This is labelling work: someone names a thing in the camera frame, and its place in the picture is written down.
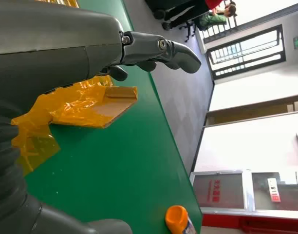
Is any brown cardboard box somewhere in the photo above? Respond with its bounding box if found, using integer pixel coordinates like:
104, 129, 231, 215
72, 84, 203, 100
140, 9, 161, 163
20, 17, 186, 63
90, 86, 138, 129

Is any black framed window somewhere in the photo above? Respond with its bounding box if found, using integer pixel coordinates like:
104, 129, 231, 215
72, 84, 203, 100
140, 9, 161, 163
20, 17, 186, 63
206, 24, 287, 81

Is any person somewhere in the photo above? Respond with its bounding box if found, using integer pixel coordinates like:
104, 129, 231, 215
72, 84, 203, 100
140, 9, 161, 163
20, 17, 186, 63
199, 2, 238, 29
153, 0, 223, 32

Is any black office chair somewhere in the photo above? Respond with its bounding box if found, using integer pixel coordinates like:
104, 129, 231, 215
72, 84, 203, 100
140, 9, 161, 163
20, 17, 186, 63
179, 19, 198, 43

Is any clear bottle with orange cap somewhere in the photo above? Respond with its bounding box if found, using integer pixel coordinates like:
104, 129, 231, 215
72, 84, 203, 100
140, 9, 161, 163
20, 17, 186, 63
164, 205, 197, 234

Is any white and red notice card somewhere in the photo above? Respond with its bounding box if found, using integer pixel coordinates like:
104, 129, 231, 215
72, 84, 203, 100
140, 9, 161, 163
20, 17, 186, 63
267, 177, 281, 203

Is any black window railing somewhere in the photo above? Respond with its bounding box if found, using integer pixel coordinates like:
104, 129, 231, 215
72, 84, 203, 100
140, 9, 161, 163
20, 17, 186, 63
200, 14, 238, 42

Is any fire extinguisher cabinet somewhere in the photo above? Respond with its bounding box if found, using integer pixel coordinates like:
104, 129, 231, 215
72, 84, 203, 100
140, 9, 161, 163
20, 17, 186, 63
189, 169, 298, 234

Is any robot left arm ribbed sleeve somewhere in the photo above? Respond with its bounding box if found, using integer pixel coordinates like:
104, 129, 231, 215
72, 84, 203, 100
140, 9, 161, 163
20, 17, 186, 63
0, 97, 28, 227

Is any brown wooden wall rail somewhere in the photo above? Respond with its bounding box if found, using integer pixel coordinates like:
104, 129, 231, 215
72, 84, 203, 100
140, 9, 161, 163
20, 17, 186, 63
204, 94, 298, 127

